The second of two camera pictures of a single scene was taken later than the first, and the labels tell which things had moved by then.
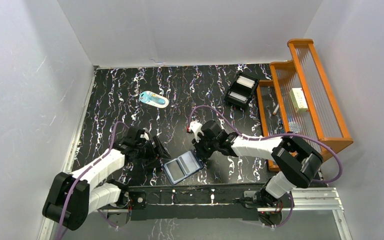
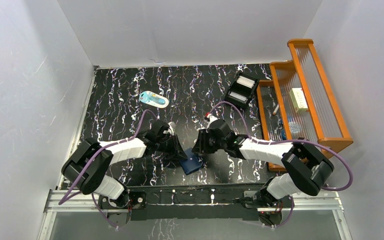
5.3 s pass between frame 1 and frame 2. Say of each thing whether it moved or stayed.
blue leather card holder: moved
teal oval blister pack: stayed
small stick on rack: stayed
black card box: stayed
